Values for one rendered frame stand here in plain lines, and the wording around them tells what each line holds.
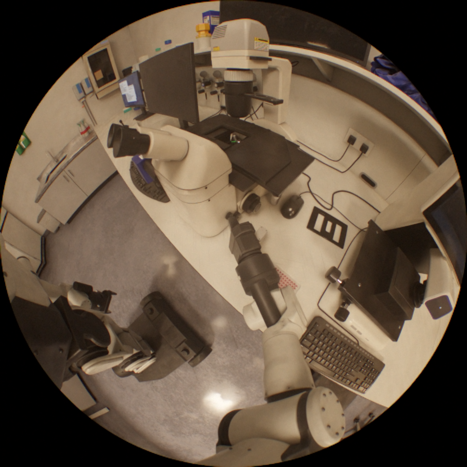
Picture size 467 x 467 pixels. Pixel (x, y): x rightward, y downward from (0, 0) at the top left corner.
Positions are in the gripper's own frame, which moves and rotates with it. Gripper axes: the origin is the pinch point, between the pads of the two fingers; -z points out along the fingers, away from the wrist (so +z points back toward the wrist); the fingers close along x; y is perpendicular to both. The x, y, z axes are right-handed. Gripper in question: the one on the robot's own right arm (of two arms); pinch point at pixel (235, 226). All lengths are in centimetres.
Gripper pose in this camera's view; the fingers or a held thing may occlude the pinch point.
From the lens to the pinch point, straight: 42.6
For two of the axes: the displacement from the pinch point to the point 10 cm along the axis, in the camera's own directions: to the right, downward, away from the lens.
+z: 3.7, 8.0, -4.7
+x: 0.9, -5.3, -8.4
